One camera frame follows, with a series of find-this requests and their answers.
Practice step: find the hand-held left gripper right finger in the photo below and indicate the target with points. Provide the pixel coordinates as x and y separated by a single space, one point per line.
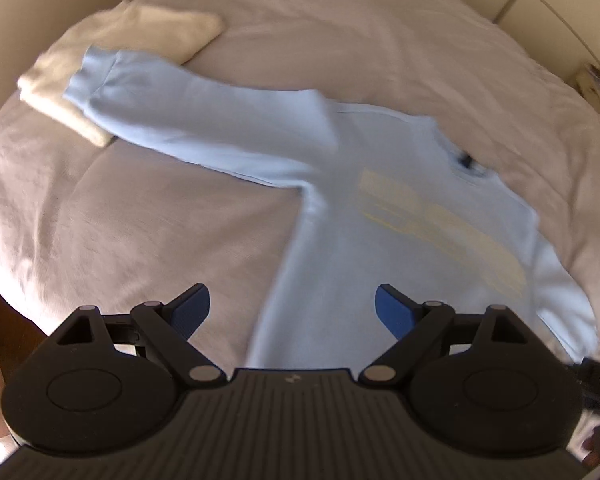
392 310

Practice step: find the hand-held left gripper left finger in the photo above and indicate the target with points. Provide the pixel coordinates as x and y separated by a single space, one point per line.
192 310

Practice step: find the light blue sweatshirt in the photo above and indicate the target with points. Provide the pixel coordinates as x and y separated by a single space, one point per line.
380 240

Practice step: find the bed with grey sheet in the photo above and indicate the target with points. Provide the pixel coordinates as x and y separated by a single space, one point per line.
105 220

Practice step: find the cream folded cloth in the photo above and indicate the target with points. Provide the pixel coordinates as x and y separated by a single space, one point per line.
145 25

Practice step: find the cream wardrobe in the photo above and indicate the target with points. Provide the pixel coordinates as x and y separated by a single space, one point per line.
560 5

